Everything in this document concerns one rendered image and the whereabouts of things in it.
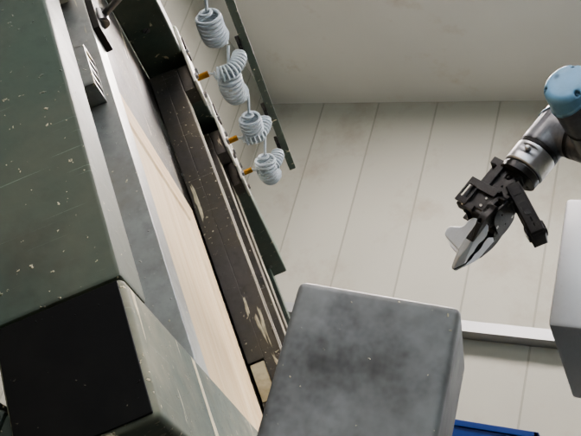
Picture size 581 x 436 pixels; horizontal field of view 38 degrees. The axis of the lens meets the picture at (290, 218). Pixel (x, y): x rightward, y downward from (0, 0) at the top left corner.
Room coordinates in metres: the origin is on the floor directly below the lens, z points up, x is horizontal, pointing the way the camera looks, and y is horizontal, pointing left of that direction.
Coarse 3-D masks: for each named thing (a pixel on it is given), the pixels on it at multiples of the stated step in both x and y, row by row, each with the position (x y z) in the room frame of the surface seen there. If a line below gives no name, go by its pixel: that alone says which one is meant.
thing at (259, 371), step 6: (252, 366) 1.62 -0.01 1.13; (258, 366) 1.62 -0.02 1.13; (264, 366) 1.61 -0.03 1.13; (252, 372) 1.62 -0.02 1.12; (258, 372) 1.62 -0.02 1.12; (264, 372) 1.61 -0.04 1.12; (258, 378) 1.62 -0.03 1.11; (264, 378) 1.61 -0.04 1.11; (270, 378) 1.61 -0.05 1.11; (258, 384) 1.61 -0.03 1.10; (264, 384) 1.61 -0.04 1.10; (270, 384) 1.61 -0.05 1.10; (264, 390) 1.61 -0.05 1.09; (264, 396) 1.61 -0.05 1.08; (264, 402) 1.61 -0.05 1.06
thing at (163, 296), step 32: (96, 64) 0.96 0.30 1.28; (96, 128) 0.95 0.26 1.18; (128, 128) 0.97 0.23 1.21; (128, 160) 0.93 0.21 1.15; (128, 192) 0.93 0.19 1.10; (128, 224) 0.92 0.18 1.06; (160, 224) 0.96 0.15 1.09; (160, 256) 0.90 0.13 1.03; (160, 288) 0.90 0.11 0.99; (160, 320) 0.90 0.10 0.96; (192, 352) 0.88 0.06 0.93
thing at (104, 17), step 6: (114, 0) 0.97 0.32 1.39; (120, 0) 0.97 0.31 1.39; (108, 6) 0.98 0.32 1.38; (114, 6) 0.98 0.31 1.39; (102, 12) 0.99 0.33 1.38; (108, 12) 0.99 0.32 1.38; (102, 18) 0.99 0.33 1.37; (108, 18) 1.00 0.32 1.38; (102, 24) 1.00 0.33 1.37; (108, 24) 1.00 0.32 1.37
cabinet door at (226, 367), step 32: (160, 160) 1.32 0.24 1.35; (160, 192) 1.21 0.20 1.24; (192, 224) 1.43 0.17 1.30; (192, 256) 1.31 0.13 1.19; (192, 288) 1.19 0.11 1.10; (192, 320) 1.09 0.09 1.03; (224, 320) 1.39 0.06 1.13; (224, 352) 1.27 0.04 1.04; (224, 384) 1.17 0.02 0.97; (256, 416) 1.36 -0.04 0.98
